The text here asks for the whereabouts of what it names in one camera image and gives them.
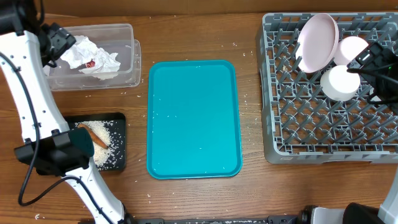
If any pink plastic bowl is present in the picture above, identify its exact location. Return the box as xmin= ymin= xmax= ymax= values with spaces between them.
xmin=333 ymin=36 xmax=369 ymax=65

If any red snack wrapper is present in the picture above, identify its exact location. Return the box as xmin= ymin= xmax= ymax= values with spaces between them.
xmin=85 ymin=60 xmax=95 ymax=68

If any pale green bowl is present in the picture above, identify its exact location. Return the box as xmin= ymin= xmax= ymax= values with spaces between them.
xmin=320 ymin=65 xmax=361 ymax=101

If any white tissue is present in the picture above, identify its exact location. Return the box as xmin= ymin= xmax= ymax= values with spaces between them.
xmin=60 ymin=35 xmax=121 ymax=80

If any large white plate with rice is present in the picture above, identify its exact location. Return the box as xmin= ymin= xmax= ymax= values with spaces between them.
xmin=295 ymin=13 xmax=339 ymax=73

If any orange carrot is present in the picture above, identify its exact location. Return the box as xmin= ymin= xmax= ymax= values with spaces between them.
xmin=78 ymin=123 xmax=108 ymax=149

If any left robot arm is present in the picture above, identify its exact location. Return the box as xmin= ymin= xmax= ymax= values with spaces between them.
xmin=1 ymin=1 xmax=134 ymax=223

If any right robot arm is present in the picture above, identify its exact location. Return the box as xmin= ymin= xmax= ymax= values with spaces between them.
xmin=295 ymin=58 xmax=397 ymax=224

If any grey dishwasher rack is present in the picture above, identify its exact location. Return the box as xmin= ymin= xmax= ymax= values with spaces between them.
xmin=256 ymin=12 xmax=397 ymax=164

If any clear plastic bin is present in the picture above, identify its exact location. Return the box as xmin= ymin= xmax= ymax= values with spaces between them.
xmin=45 ymin=24 xmax=141 ymax=91

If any pile of white rice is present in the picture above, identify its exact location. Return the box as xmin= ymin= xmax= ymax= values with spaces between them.
xmin=74 ymin=120 xmax=126 ymax=171

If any black tray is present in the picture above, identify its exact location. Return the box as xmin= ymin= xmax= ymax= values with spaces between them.
xmin=65 ymin=113 xmax=126 ymax=172

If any teal plastic serving tray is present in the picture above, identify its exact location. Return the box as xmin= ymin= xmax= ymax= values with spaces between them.
xmin=147 ymin=60 xmax=243 ymax=180

